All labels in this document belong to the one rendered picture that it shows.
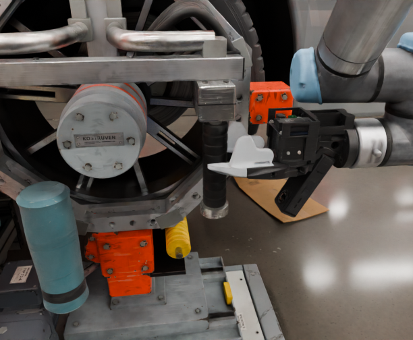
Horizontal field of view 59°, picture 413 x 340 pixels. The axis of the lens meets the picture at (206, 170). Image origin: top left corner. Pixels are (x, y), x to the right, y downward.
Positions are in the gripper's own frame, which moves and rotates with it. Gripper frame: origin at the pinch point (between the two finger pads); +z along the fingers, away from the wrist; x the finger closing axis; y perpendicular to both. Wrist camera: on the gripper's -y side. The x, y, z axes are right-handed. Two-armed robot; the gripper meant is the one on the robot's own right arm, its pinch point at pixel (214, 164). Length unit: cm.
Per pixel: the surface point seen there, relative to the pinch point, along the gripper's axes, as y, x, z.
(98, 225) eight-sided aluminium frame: -23.0, -20.6, 22.2
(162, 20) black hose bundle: 19.0, -10.5, 6.3
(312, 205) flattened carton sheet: -82, -113, -72
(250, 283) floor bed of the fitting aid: -75, -52, -22
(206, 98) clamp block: 10.4, 1.5, 1.5
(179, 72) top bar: 13.2, -1.5, 4.6
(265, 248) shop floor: -83, -81, -37
